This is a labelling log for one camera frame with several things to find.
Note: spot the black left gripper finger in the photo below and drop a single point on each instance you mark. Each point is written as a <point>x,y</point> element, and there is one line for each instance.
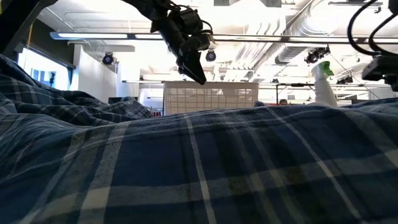
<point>194,70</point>

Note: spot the blue plaid shirt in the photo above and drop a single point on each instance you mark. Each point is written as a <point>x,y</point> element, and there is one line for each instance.
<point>199,161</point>

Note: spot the white laundry basket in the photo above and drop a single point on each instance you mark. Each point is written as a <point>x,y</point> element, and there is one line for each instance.
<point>211,98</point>

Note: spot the black round ceiling spotlight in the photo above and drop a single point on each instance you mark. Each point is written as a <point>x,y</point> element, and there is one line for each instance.
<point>108,58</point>
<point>211,56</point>

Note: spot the small black track light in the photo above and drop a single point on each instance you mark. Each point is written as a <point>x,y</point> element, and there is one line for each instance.
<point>345,80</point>

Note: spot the short fluorescent light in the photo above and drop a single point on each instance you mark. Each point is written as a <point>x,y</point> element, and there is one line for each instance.
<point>143,81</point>

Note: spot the white spray bottle green trigger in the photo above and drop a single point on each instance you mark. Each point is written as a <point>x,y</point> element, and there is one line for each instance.
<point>323,90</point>

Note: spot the black track light cluster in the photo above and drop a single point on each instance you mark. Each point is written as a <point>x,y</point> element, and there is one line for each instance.
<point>317,54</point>

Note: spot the long ceiling light bar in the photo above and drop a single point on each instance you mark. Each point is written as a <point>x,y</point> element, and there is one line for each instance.
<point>93,35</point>

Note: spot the black monitor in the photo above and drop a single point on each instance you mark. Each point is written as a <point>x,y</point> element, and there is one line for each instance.
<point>116,99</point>

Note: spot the person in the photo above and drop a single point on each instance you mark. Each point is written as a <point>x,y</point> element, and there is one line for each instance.
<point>283,102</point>

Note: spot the black tripod stand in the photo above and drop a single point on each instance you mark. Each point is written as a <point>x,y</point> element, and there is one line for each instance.
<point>51,79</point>

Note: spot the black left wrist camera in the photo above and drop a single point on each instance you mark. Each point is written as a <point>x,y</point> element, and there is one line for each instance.
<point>196,28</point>

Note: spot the black metal table frame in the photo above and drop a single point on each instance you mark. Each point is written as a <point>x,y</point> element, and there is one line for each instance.
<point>277,93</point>

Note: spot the silver ventilation duct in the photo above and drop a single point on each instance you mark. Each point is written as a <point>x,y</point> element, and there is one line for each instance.
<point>298,34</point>

